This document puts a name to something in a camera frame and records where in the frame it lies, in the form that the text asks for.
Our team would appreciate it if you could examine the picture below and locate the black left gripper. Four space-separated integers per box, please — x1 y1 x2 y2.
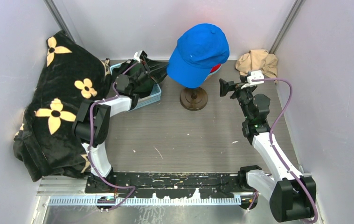
130 56 173 93

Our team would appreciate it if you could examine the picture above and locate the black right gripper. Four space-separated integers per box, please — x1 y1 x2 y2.
220 75 256 121

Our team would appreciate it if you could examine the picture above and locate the dark green bucket hat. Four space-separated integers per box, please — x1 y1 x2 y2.
110 58 168 98

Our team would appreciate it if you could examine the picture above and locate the cyan bucket hat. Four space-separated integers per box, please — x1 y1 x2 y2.
208 65 224 77

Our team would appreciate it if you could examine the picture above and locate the blue bucket hat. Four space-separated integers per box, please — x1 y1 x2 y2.
167 23 230 89

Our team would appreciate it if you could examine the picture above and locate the bright red bucket hat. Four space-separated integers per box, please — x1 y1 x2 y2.
210 63 222 73

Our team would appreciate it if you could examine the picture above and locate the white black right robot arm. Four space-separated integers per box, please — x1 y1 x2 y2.
219 79 319 224

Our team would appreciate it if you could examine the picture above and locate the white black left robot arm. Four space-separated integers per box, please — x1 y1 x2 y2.
72 50 168 193

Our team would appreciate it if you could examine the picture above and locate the light blue plastic basket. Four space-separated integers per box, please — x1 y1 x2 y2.
110 63 162 111

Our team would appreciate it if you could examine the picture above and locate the beige crumpled cloth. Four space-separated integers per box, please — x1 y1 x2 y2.
235 49 278 78

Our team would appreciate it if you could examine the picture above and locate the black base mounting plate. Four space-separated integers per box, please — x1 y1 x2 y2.
84 172 254 199

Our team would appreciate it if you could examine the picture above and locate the black floral blanket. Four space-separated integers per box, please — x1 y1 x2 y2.
13 31 111 182

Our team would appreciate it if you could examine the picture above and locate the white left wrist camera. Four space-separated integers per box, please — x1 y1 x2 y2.
133 50 143 63

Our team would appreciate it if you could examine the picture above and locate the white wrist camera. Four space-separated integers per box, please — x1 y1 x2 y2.
133 50 143 63
240 70 264 89

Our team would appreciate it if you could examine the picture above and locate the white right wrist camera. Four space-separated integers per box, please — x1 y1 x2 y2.
240 70 264 89

